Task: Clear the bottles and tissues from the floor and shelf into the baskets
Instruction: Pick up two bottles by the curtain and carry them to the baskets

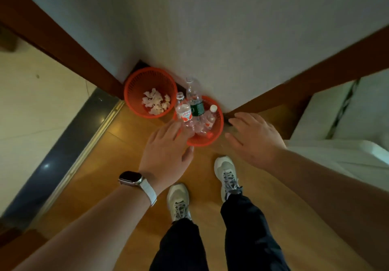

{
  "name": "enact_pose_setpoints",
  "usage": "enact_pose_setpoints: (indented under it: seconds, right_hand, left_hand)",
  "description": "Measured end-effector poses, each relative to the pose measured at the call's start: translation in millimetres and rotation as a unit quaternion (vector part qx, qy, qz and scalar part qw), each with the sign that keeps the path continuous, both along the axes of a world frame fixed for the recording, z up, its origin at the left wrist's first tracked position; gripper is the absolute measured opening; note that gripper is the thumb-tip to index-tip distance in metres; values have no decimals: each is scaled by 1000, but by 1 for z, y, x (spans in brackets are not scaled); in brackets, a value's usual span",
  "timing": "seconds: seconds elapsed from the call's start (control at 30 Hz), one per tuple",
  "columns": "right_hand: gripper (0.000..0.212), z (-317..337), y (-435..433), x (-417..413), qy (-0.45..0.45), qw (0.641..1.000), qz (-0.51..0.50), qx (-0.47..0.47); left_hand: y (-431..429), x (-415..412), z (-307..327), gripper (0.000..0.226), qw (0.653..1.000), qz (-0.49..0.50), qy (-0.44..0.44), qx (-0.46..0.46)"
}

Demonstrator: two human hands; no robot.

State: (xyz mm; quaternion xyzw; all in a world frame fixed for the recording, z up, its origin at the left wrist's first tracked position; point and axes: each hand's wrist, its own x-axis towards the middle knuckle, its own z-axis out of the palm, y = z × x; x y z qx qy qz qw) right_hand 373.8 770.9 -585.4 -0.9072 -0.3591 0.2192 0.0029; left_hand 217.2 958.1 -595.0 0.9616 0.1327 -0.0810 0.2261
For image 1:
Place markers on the person's left hand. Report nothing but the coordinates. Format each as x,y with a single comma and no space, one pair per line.
164,158

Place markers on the person's right hand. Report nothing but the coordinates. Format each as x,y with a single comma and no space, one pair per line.
258,143

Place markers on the person's left middle finger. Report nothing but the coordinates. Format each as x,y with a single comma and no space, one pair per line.
173,129

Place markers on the person's right thumb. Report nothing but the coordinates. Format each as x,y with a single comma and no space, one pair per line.
235,144

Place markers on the person's left little finger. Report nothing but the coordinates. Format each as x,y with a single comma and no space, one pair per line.
153,138

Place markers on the person's left thumb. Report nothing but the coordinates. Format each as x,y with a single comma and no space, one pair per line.
188,157

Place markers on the person's right middle finger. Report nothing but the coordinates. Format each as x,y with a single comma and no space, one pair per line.
246,115

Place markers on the person's left forearm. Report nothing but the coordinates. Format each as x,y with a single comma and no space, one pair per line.
85,234

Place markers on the person's right forearm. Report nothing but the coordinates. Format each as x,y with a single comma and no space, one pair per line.
334,198

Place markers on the clear bottle with red label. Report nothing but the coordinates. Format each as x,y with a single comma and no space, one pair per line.
184,111

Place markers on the orange mesh basket with bottles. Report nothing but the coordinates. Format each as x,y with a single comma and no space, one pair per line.
215,128

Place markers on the person's right white sneaker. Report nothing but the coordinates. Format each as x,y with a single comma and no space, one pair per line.
227,175

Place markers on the person's white sneaker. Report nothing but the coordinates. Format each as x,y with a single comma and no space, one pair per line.
178,202
227,175

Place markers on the crumpled white tissues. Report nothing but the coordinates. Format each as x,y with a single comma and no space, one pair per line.
156,102

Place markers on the clear bottle with green label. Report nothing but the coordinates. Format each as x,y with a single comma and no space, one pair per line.
196,103

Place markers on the small white-capped clear bottle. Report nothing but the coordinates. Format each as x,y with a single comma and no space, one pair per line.
210,119

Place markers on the orange mesh basket with tissues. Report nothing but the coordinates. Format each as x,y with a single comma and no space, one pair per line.
136,97

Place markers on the smartwatch with white band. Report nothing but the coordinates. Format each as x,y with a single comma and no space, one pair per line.
136,181

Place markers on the person's left white sneaker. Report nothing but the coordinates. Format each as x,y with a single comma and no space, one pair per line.
178,202

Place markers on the metal floor threshold strip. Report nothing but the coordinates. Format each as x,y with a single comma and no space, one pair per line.
82,155

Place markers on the brown wooden skirting board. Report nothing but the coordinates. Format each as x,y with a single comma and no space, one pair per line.
319,76

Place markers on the dark stone door threshold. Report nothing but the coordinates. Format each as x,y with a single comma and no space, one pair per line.
60,155

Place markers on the black trousers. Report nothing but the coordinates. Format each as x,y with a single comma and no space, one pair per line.
252,237

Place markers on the white bed sheet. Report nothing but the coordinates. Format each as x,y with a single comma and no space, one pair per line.
343,161

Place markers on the white mattress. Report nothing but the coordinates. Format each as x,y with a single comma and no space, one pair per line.
358,109

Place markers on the brown wooden door frame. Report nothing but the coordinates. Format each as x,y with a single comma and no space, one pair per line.
60,46

